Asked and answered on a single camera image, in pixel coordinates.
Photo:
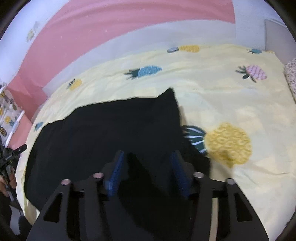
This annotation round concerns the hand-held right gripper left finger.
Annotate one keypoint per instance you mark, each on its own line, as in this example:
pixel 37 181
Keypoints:
pixel 114 176

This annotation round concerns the grey pineapple print cloth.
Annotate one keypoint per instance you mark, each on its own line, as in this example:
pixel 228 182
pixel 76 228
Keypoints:
pixel 8 109

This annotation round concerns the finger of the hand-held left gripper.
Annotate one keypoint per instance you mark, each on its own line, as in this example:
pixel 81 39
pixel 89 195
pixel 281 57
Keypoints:
pixel 19 148

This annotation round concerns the white headboard panel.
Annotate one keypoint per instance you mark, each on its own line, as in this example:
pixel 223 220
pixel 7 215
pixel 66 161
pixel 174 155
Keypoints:
pixel 277 34

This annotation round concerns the yellow pineapple print bed sheet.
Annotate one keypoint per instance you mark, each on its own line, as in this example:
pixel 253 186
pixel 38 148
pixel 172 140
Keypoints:
pixel 231 92

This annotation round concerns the white rod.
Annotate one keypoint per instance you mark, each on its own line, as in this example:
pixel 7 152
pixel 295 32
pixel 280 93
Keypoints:
pixel 16 125

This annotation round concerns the person's left hand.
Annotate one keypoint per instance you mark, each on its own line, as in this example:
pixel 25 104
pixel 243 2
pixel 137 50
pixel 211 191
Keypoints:
pixel 5 185

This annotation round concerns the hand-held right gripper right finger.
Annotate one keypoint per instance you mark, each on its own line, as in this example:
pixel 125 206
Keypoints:
pixel 181 176

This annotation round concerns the black garment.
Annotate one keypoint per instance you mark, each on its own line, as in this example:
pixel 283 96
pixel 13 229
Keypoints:
pixel 104 129

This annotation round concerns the speckled beige pillow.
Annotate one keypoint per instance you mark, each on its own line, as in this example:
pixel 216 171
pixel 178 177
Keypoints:
pixel 291 76

